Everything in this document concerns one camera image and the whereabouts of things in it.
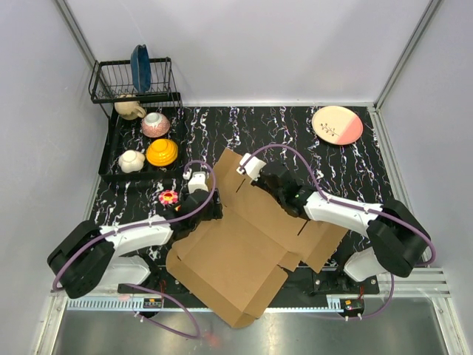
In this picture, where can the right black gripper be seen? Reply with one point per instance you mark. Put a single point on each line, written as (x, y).
(259, 183)

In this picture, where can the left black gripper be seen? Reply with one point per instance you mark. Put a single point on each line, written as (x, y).
(214, 210)

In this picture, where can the brown cardboard box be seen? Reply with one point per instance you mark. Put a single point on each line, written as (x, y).
(236, 265)

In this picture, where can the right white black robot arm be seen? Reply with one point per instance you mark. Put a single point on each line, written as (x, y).
(397, 239)

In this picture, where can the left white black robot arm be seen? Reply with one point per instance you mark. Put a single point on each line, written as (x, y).
(93, 256)

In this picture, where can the pink flower toy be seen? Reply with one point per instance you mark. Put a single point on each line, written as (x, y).
(168, 197)

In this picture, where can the yellow ribbed bowl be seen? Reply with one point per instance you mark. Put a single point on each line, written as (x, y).
(162, 152)

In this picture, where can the white flower shaped cup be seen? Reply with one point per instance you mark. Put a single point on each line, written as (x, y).
(131, 161)

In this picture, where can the pink cream round plate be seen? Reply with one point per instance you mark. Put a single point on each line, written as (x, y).
(337, 125)

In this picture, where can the pink patterned bowl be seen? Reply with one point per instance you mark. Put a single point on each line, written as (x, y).
(155, 125)

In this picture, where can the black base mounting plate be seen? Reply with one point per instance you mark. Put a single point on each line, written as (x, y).
(303, 288)

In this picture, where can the black tray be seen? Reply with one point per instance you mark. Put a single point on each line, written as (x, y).
(126, 135)

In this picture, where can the beige mug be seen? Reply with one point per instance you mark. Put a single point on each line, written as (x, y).
(130, 110)

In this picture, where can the blue plate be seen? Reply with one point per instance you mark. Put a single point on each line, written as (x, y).
(141, 69)

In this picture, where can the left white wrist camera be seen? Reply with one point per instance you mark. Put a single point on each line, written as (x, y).
(195, 181)

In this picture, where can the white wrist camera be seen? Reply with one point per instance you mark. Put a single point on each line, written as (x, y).
(195, 181)
(250, 166)

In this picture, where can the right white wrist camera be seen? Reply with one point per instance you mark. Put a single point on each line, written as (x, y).
(250, 166)

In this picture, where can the black wire dish rack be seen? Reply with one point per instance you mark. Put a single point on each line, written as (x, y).
(111, 81)

